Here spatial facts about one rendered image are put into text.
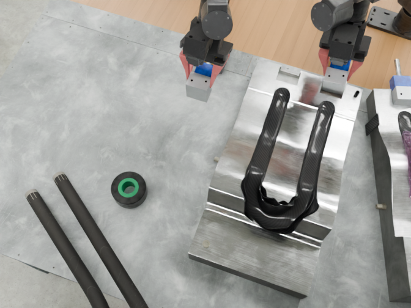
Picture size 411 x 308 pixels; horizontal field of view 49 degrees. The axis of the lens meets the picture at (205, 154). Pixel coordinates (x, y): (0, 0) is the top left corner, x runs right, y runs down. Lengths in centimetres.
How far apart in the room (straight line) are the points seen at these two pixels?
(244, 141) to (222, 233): 21
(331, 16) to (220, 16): 22
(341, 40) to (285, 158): 27
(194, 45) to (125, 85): 38
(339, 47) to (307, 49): 36
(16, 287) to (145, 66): 109
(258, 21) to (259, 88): 29
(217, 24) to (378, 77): 58
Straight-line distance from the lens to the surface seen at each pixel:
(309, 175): 100
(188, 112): 116
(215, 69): 96
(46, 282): 193
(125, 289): 93
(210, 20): 85
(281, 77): 115
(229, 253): 97
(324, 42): 103
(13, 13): 256
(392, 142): 113
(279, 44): 129
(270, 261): 98
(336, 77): 109
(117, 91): 121
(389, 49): 137
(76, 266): 99
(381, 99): 120
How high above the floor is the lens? 182
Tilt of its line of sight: 67 degrees down
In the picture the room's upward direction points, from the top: 2 degrees clockwise
